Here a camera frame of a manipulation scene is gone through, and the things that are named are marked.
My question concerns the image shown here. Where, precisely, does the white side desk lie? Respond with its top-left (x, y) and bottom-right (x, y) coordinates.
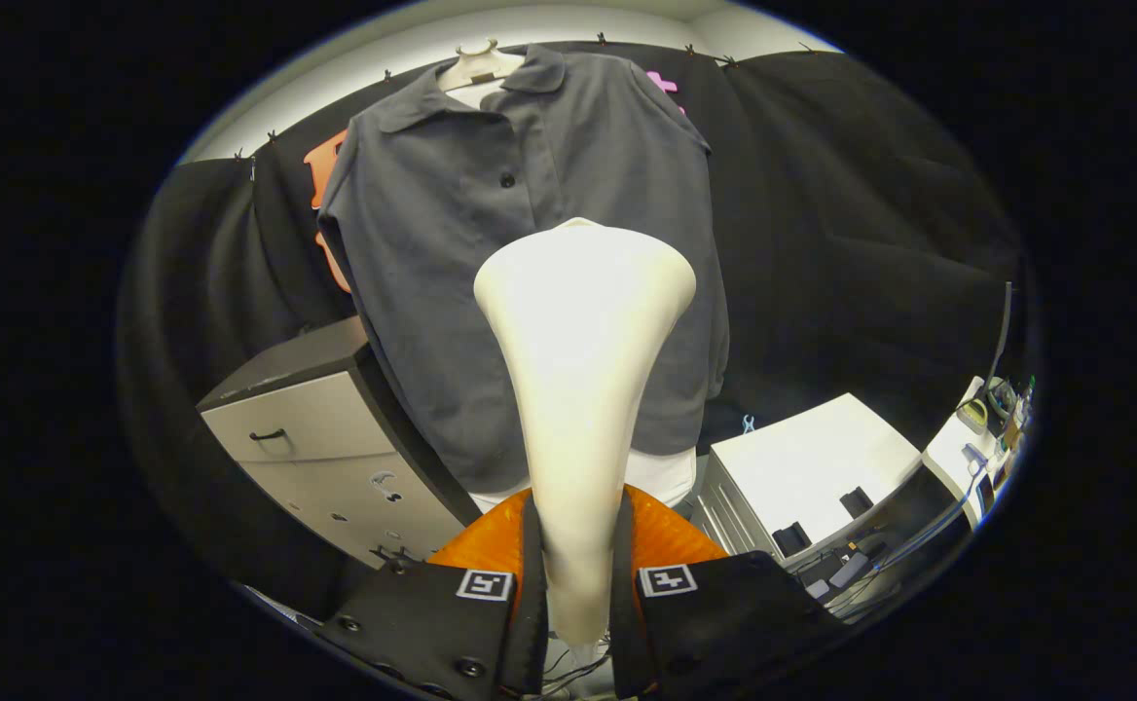
top-left (922, 375), bottom-right (1032, 532)

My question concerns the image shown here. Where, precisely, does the grey power adapter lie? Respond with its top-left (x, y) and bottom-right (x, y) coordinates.
top-left (826, 550), bottom-right (871, 590)

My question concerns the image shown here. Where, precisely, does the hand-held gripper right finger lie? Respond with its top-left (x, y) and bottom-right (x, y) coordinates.
top-left (610, 484), bottom-right (852, 701)

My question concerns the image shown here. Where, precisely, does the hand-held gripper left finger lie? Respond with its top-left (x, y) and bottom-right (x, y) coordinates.
top-left (313, 487), bottom-right (550, 701)

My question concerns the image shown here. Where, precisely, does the black backdrop cloth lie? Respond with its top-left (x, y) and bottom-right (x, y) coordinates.
top-left (116, 39), bottom-right (1027, 624)

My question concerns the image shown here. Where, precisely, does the grey drawer cabinet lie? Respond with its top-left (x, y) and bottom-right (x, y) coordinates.
top-left (196, 314), bottom-right (482, 571)

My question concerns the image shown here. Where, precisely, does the white cabinet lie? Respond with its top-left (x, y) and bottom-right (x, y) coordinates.
top-left (690, 392), bottom-right (923, 571)

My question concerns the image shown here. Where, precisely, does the grey button shirt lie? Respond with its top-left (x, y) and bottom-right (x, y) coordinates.
top-left (315, 44), bottom-right (731, 493)

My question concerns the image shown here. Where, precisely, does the thin dark pole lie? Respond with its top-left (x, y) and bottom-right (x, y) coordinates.
top-left (987, 282), bottom-right (1014, 386)

